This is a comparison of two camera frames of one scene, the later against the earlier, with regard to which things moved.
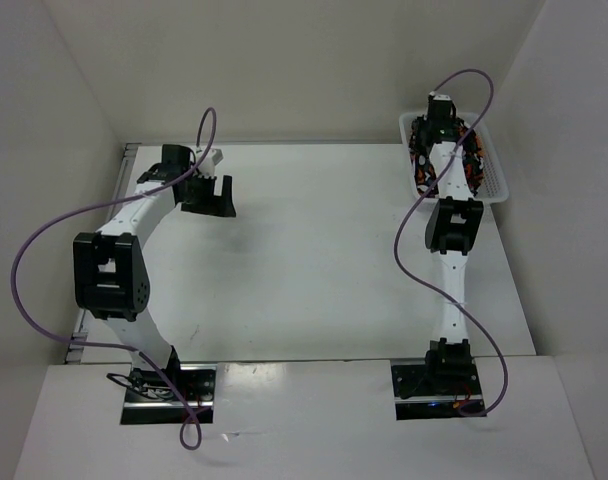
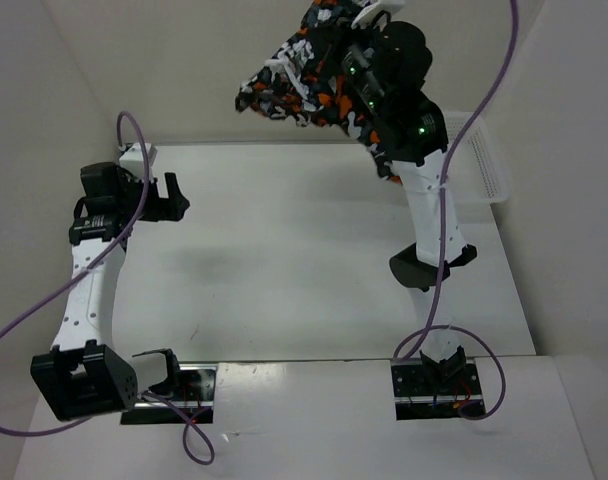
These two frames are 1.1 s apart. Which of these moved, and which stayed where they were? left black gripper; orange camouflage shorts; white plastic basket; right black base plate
Moved: left black gripper; orange camouflage shorts
Stayed: white plastic basket; right black base plate
